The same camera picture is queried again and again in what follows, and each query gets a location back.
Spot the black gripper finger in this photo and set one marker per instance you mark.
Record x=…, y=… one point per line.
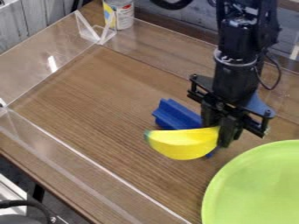
x=230, y=130
x=210, y=115

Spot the yellow toy banana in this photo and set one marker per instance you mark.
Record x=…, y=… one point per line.
x=184, y=144

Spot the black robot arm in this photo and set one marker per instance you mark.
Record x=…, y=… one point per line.
x=249, y=28

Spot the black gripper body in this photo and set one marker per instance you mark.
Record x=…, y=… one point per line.
x=232, y=91

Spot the white can with label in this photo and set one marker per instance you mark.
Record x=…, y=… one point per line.
x=122, y=10

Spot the clear acrylic enclosure wall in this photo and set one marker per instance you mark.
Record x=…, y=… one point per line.
x=81, y=95

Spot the blue star-shaped block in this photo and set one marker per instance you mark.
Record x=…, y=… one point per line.
x=174, y=117

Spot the green plate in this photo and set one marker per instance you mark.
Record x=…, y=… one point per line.
x=256, y=188

